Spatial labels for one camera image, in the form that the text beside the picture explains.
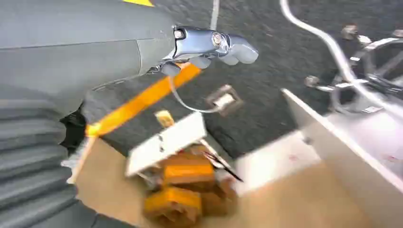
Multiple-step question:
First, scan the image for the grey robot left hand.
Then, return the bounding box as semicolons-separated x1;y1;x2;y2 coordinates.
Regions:
0;0;259;121

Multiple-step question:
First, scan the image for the small yellow tag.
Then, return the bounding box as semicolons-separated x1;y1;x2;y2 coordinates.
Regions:
154;110;176;129

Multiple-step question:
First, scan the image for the white flat board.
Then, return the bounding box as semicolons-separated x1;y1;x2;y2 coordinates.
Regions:
125;112;208;178

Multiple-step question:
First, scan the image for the orange tape strip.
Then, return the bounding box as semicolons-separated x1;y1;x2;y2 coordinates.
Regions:
85;62;202;138

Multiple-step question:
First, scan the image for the white table panel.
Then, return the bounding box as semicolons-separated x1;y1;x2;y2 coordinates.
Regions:
281;88;403;228

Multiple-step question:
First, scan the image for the thin white cable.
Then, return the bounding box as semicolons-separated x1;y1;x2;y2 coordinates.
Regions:
167;76;222;114

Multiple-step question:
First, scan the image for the brown cardboard box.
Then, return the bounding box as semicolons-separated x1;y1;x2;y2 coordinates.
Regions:
75;137;380;228

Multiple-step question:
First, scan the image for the thin black tool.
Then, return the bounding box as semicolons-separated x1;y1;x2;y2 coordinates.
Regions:
204;151;245;183

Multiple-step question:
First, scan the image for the thick white cable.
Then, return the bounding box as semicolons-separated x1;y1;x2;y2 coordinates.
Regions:
279;0;403;119

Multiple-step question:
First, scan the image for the brown block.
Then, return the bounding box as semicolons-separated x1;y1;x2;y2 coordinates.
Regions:
201;178;239;218

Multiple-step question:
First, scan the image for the black wheeled chair base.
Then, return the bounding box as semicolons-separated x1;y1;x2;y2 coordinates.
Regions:
304;24;403;114

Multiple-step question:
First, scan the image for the metal floor socket box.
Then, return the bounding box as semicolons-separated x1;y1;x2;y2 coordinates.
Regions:
205;84;244;118

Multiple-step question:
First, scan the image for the ribbed grey left arm sleeve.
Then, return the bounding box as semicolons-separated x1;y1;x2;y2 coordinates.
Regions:
0;98;136;228

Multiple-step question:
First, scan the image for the orange block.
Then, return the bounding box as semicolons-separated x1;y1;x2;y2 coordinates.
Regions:
163;160;217;190
143;187;203;228

